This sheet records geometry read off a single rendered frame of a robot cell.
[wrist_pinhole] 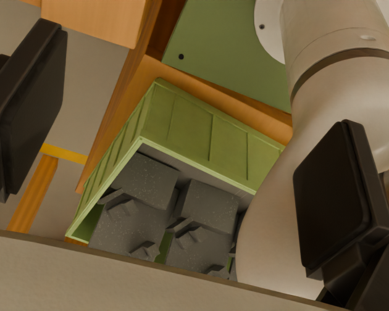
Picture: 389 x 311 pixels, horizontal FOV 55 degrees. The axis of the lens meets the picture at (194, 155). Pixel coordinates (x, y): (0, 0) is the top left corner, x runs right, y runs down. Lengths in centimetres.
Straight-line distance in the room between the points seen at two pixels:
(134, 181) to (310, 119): 52
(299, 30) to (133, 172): 48
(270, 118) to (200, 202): 24
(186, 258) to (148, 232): 11
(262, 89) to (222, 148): 14
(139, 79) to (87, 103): 120
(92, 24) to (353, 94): 38
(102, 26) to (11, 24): 127
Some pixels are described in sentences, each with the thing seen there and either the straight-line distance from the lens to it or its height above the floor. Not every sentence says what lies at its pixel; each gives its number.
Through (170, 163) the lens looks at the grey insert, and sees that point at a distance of 82.
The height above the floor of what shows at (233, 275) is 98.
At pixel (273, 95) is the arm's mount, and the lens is 66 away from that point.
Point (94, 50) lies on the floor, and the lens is 174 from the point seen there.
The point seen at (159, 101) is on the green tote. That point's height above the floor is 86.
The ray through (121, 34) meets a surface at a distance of 58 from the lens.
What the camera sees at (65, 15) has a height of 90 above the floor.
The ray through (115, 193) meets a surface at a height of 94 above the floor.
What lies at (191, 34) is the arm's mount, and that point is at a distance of 59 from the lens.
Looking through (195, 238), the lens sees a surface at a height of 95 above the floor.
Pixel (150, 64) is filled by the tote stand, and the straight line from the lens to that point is 73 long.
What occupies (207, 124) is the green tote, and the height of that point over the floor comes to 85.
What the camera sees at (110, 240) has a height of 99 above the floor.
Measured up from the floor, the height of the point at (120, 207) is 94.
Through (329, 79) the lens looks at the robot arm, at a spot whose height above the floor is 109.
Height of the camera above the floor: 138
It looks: 42 degrees down
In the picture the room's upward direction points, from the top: 173 degrees counter-clockwise
